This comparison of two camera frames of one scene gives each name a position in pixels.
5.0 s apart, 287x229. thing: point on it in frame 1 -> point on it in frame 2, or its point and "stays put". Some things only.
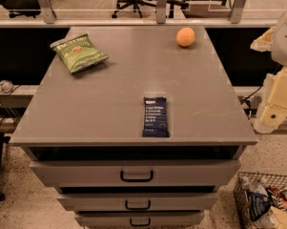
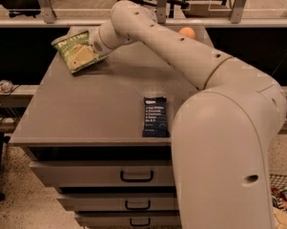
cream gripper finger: (263, 44) -> (84, 55)
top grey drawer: (134, 173) stays put
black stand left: (1, 139) stays put
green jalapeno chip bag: (78, 52) stays put
